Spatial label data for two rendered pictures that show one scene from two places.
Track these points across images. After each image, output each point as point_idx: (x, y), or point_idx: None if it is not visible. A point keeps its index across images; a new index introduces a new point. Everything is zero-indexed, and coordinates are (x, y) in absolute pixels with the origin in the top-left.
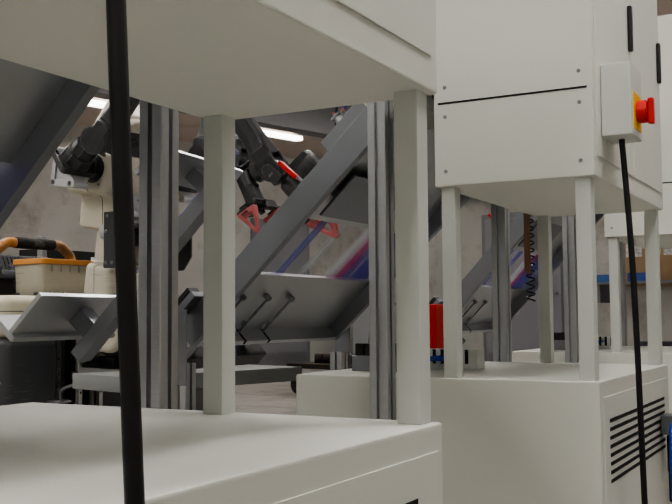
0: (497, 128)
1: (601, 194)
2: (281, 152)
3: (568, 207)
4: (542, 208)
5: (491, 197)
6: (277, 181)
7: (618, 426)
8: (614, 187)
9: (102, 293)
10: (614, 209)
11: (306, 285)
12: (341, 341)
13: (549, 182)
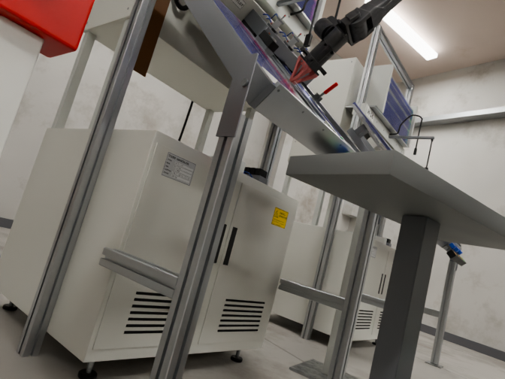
0: None
1: (173, 83)
2: (355, 9)
3: (152, 54)
4: (165, 54)
5: (220, 89)
6: (349, 43)
7: None
8: (182, 95)
9: None
10: (116, 41)
11: None
12: (237, 98)
13: (217, 107)
